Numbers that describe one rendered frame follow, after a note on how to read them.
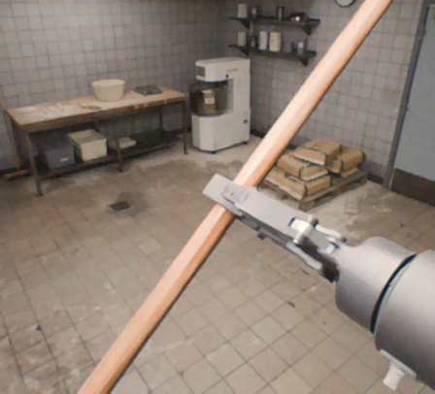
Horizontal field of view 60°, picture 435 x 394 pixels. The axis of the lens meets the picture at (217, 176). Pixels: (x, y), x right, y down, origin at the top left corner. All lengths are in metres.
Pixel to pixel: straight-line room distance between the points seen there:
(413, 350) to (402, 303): 0.03
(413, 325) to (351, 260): 0.06
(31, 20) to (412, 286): 5.28
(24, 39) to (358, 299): 5.24
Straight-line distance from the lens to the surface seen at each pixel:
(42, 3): 5.44
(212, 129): 5.51
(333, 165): 4.62
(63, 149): 5.01
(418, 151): 4.81
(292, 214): 0.34
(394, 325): 0.31
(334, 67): 0.51
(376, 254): 0.33
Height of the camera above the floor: 2.18
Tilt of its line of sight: 26 degrees down
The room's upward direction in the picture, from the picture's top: straight up
